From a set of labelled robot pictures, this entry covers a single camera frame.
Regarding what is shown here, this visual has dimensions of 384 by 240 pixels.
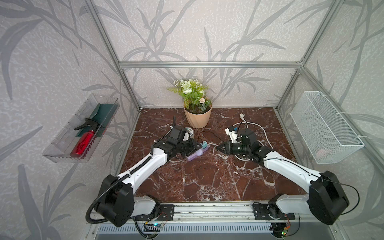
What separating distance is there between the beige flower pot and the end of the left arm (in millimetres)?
235

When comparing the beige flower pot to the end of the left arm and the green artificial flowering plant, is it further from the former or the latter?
the end of the left arm

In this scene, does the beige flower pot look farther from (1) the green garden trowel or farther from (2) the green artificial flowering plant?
(1) the green garden trowel

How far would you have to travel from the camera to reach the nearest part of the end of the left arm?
1.94 feet

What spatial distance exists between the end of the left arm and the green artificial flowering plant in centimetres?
32

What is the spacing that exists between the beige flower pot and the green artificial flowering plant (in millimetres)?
43

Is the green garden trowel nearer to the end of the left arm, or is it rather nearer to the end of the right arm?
the end of the left arm

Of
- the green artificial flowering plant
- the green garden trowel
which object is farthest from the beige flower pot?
the green garden trowel

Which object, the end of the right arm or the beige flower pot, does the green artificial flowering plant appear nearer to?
the beige flower pot

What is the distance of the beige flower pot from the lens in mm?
958

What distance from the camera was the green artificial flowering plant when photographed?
3.00 feet

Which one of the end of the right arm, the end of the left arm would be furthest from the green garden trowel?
the end of the right arm
